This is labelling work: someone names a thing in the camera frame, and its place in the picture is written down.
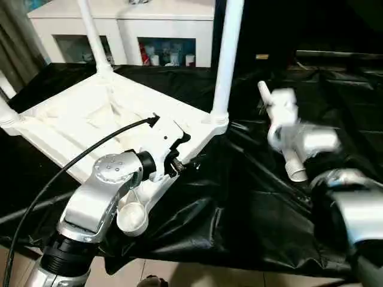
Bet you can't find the white plastic table leg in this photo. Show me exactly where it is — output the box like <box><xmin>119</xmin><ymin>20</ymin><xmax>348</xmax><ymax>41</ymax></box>
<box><xmin>209</xmin><ymin>0</ymin><xmax>246</xmax><ymax>123</ymax></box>
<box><xmin>257</xmin><ymin>81</ymin><xmax>309</xmax><ymax>183</ymax></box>
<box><xmin>77</xmin><ymin>0</ymin><xmax>114</xmax><ymax>75</ymax></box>
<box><xmin>0</xmin><ymin>96</ymin><xmax>22</xmax><ymax>129</ymax></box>

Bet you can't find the white cabinet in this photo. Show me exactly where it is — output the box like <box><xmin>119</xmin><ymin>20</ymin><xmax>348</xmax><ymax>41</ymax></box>
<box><xmin>27</xmin><ymin>0</ymin><xmax>215</xmax><ymax>68</ymax></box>

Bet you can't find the black mat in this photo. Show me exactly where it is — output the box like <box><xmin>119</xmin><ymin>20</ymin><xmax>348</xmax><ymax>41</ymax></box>
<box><xmin>0</xmin><ymin>60</ymin><xmax>383</xmax><ymax>279</ymax></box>

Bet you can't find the grey curtain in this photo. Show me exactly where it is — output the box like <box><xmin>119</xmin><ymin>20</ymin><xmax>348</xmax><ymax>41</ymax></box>
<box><xmin>0</xmin><ymin>0</ymin><xmax>48</xmax><ymax>93</ymax></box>

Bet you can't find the white plastic table top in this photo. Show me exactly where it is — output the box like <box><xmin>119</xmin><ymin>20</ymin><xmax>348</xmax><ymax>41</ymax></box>
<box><xmin>0</xmin><ymin>66</ymin><xmax>230</xmax><ymax>235</ymax></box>

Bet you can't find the silver metal rail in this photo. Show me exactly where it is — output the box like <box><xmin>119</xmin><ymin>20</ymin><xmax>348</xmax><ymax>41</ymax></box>
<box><xmin>296</xmin><ymin>50</ymin><xmax>383</xmax><ymax>62</ymax></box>

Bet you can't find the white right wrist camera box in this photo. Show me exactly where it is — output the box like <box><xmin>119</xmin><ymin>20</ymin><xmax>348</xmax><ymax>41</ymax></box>
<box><xmin>266</xmin><ymin>88</ymin><xmax>299</xmax><ymax>129</ymax></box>

